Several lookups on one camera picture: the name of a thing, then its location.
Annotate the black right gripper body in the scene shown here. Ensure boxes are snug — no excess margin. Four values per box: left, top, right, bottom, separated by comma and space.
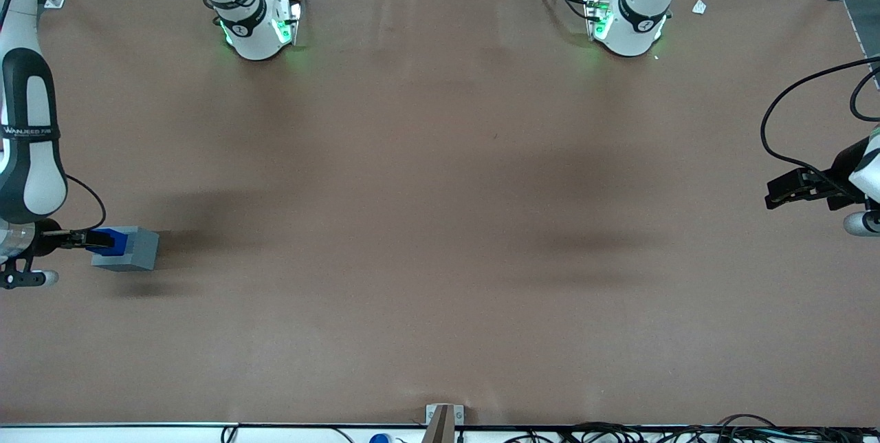
32, 219, 65, 257

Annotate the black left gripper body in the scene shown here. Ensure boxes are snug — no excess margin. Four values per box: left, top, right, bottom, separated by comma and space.
809, 138, 870, 212

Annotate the blue plastic part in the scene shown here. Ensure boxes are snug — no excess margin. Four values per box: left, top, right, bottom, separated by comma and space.
90, 227, 129, 257

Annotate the gray square base block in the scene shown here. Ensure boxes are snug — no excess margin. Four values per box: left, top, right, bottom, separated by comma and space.
91, 226, 161, 272

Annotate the brown table mat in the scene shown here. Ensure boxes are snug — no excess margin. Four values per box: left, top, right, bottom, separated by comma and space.
0, 0, 880, 427

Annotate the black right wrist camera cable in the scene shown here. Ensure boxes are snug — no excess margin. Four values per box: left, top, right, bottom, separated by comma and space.
65, 174, 107, 232

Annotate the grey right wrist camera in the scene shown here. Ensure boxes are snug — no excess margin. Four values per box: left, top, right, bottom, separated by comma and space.
0, 268, 60, 291

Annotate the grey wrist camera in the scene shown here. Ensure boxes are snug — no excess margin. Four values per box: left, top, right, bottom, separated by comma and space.
844, 210, 880, 237
0, 268, 60, 291

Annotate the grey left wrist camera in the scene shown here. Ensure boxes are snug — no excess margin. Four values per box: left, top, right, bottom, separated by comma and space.
844, 210, 880, 237

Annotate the long black left wrist cable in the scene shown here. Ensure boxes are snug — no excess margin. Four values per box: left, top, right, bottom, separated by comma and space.
760, 56, 880, 186

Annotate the short black looped cable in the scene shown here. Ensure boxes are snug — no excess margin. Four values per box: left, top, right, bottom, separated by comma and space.
850, 67, 880, 122

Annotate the black cable bundle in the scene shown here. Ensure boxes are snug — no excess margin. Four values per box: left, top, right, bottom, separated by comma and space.
502, 413, 880, 443

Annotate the metal bracket with brown post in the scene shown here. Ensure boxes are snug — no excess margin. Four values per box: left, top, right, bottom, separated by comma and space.
425, 403, 465, 443

